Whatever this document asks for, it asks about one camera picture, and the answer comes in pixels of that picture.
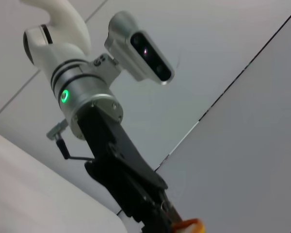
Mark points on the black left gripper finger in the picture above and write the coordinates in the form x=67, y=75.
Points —
x=155, y=223
x=171, y=208

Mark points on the orange food bag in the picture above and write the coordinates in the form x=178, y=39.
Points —
x=190, y=225

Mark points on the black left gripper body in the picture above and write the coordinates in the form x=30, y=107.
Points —
x=121, y=157

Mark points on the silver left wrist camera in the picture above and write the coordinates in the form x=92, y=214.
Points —
x=145, y=53

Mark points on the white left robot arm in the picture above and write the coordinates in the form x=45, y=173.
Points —
x=63, y=55

